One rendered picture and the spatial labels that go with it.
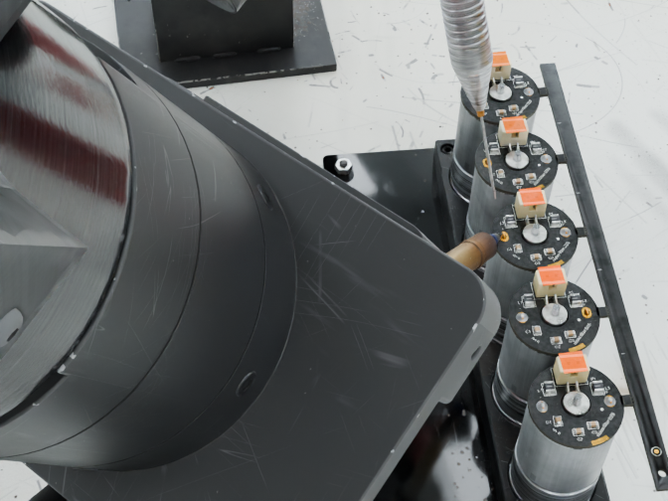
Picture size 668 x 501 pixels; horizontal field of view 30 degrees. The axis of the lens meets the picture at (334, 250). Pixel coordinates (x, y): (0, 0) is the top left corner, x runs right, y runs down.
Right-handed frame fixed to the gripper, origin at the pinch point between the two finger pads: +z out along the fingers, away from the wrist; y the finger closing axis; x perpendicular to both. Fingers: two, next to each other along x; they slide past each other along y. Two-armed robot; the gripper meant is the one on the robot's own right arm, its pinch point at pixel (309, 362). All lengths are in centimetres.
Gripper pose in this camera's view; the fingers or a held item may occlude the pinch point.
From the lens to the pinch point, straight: 28.7
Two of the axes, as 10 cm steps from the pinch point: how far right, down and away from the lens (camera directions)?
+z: 3.0, 2.1, 9.3
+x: -5.5, 8.3, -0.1
